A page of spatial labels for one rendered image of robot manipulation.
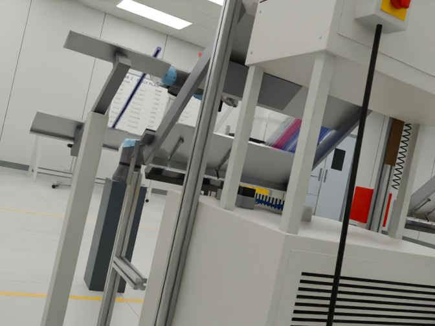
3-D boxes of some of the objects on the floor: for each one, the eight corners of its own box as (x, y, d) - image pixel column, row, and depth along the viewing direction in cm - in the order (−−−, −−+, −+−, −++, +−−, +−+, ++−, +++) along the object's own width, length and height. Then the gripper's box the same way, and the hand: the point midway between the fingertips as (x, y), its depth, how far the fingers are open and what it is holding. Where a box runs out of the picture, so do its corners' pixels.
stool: (48, 184, 635) (57, 140, 636) (85, 191, 660) (95, 149, 661) (53, 189, 591) (63, 142, 592) (93, 196, 616) (103, 151, 616)
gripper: (213, 60, 175) (230, 87, 160) (235, 68, 180) (253, 94, 164) (204, 79, 180) (219, 107, 164) (226, 86, 184) (243, 114, 168)
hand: (232, 106), depth 166 cm, fingers closed, pressing on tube
